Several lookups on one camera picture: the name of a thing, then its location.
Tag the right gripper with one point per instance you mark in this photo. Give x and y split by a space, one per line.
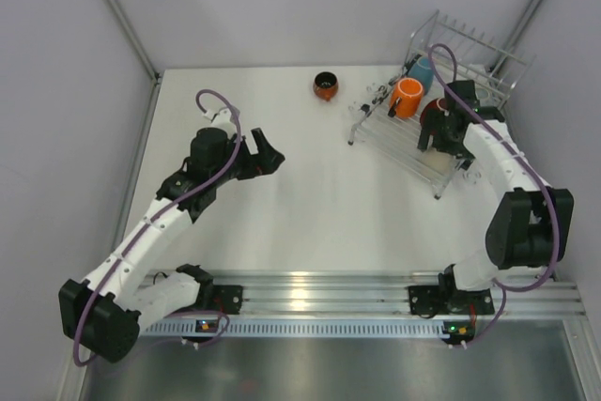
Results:
434 120

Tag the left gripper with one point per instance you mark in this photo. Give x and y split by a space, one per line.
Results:
254 163

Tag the white and red mug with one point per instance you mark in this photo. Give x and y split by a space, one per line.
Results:
438 105

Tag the orange mug black handle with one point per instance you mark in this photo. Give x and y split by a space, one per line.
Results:
406 97

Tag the blue ceramic mug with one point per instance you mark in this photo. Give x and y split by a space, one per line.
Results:
422 72

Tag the black and red bowl cup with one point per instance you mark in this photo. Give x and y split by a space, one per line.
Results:
325 85

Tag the beige tumbler cup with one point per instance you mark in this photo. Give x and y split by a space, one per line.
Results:
436 163

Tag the grey ceramic mug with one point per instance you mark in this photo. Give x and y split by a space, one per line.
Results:
483 95

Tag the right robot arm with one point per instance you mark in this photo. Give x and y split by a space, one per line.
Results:
531 223

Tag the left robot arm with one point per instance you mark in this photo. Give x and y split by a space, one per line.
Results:
108 309

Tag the silver metal dish rack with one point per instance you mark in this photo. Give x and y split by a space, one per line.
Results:
478 59

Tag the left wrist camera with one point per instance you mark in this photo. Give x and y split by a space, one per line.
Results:
225 118

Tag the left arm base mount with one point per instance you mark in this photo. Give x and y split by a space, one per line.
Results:
227 299

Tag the slotted cable duct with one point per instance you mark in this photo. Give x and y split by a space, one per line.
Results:
303 328

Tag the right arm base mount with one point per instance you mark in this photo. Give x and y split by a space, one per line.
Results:
425 301

